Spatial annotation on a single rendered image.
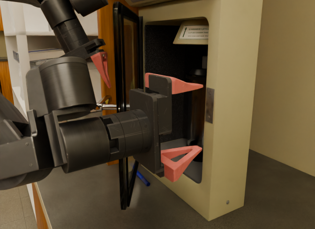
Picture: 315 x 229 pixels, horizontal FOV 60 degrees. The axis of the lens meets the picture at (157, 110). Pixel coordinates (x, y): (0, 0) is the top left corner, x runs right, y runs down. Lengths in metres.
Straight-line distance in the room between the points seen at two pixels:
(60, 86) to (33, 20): 1.50
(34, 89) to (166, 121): 0.16
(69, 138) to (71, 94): 0.05
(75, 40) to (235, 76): 0.32
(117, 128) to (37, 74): 0.11
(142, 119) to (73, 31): 0.30
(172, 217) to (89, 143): 0.40
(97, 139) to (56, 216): 0.41
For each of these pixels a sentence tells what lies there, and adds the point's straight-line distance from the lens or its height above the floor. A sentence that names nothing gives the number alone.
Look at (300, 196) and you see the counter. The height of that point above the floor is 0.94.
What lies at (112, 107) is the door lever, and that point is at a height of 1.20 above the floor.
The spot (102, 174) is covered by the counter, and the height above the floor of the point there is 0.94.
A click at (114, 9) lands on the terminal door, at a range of 0.48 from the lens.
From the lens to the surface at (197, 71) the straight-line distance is 0.68.
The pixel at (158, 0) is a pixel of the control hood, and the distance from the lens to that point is 0.66.
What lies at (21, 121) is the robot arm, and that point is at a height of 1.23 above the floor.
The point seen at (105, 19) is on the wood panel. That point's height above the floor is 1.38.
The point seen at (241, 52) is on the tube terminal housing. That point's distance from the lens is 0.57.
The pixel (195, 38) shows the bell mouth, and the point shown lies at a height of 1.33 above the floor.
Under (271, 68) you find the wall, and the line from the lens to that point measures 0.99.
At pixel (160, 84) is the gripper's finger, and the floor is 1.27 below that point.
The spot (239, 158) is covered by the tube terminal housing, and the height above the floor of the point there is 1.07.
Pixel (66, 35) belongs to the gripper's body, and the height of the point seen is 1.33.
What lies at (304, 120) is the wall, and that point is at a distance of 0.94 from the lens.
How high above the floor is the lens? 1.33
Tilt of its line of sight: 15 degrees down
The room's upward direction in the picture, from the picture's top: straight up
